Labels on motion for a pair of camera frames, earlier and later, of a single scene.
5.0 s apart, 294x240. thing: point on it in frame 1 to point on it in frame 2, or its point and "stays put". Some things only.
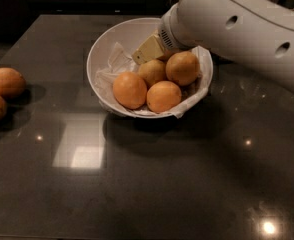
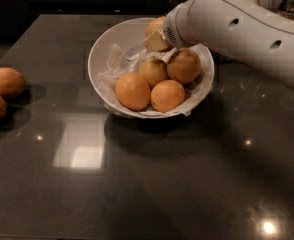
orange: (7, 82) stays put
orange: (183, 68) stays put
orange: (129, 90) stays put
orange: (168, 53) to (155, 24)
